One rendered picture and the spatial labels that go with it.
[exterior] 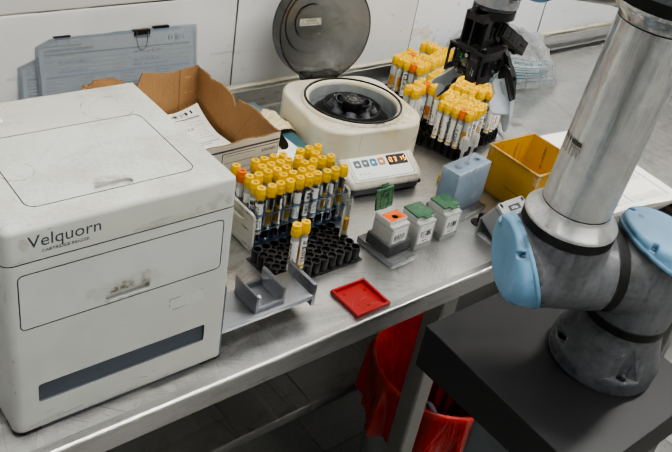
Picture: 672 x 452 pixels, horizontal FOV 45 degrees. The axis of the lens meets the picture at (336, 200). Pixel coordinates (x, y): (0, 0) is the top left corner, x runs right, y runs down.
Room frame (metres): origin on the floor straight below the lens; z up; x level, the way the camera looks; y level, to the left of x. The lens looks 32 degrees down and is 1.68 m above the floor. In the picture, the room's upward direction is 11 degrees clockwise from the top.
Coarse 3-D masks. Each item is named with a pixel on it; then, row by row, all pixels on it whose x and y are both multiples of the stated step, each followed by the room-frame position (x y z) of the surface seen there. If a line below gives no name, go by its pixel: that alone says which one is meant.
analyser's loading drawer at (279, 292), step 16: (288, 272) 0.98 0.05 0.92; (304, 272) 0.96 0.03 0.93; (240, 288) 0.90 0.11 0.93; (256, 288) 0.93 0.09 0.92; (272, 288) 0.92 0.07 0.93; (288, 288) 0.94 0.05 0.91; (304, 288) 0.95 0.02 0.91; (240, 304) 0.89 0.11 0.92; (256, 304) 0.87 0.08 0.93; (272, 304) 0.89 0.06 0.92; (288, 304) 0.91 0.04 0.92; (224, 320) 0.85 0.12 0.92; (240, 320) 0.85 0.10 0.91; (256, 320) 0.87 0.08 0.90
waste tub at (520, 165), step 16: (496, 144) 1.43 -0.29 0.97; (512, 144) 1.47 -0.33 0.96; (528, 144) 1.50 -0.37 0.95; (544, 144) 1.48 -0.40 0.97; (496, 160) 1.41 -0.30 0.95; (512, 160) 1.38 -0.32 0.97; (528, 160) 1.50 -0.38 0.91; (544, 160) 1.48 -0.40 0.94; (496, 176) 1.40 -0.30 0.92; (512, 176) 1.37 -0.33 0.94; (528, 176) 1.35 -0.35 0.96; (544, 176) 1.34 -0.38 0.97; (496, 192) 1.39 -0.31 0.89; (512, 192) 1.36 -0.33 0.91; (528, 192) 1.34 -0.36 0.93
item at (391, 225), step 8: (392, 208) 1.16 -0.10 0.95; (376, 216) 1.14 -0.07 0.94; (384, 216) 1.13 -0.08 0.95; (392, 216) 1.14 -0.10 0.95; (400, 216) 1.14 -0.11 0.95; (376, 224) 1.13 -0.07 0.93; (384, 224) 1.12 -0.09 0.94; (392, 224) 1.12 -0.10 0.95; (400, 224) 1.13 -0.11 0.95; (408, 224) 1.13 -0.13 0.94; (376, 232) 1.13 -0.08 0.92; (384, 232) 1.12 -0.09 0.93; (392, 232) 1.11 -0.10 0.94; (400, 232) 1.12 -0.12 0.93; (384, 240) 1.12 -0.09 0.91; (392, 240) 1.11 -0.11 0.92; (400, 240) 1.13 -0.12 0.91
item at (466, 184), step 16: (464, 160) 1.34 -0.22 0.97; (480, 160) 1.35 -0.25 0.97; (448, 176) 1.29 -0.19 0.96; (464, 176) 1.29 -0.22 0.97; (480, 176) 1.33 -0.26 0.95; (448, 192) 1.28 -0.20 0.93; (464, 192) 1.30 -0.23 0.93; (480, 192) 1.35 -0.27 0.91; (464, 208) 1.31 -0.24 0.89; (480, 208) 1.33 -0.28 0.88
